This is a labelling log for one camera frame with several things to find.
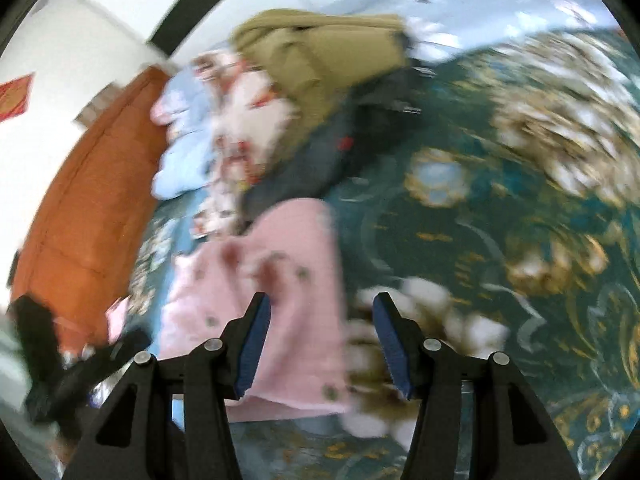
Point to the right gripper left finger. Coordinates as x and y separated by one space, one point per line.
131 437

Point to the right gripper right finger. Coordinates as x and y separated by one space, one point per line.
513 436

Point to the pink fleece garment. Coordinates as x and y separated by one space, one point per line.
290 253

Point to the orange wooden headboard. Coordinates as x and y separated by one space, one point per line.
79 252

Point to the teal floral plush blanket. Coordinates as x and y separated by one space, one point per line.
505 218

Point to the light blue fleece garment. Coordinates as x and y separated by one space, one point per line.
186 108

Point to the white car print pajamas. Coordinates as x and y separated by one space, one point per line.
250 117

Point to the dark grey garment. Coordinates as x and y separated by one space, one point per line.
372 119

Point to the olive green knit garment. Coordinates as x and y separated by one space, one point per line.
314 59

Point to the light blue flower pillow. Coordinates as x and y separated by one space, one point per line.
440 30

